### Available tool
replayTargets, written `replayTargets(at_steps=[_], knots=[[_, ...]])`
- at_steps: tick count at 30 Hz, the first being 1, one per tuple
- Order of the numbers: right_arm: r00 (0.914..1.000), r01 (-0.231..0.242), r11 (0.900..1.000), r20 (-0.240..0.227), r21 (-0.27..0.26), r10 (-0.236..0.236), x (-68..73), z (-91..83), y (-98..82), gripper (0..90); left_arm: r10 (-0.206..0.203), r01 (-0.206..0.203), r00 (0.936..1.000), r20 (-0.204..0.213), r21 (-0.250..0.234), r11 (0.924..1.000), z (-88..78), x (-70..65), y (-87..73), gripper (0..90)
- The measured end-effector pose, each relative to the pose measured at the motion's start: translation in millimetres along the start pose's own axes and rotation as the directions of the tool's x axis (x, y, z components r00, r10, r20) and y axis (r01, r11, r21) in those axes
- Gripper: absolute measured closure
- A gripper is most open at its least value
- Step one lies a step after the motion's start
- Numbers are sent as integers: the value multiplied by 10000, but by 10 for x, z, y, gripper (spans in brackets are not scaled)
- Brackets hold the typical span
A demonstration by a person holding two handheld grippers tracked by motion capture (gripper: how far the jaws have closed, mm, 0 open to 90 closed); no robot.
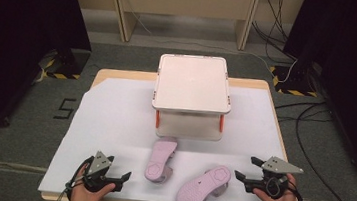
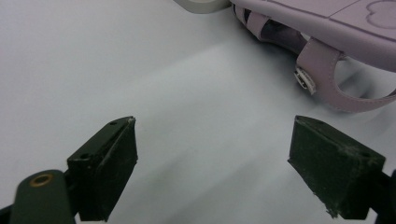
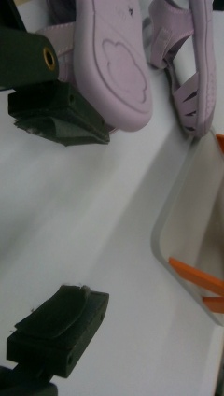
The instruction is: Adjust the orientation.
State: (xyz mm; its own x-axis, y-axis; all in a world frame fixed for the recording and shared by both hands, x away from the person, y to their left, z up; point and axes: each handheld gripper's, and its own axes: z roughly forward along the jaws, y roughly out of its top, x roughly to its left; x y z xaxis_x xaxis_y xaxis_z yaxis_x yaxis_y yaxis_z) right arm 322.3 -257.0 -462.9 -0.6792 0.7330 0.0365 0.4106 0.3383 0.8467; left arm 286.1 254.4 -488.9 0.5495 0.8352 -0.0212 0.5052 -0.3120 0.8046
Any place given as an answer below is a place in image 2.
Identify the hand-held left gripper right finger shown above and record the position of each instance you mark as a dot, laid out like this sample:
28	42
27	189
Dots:
333	168

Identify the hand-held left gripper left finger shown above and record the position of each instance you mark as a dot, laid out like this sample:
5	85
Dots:
102	165

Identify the grey tape roll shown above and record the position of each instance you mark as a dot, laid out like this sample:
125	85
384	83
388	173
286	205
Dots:
202	4

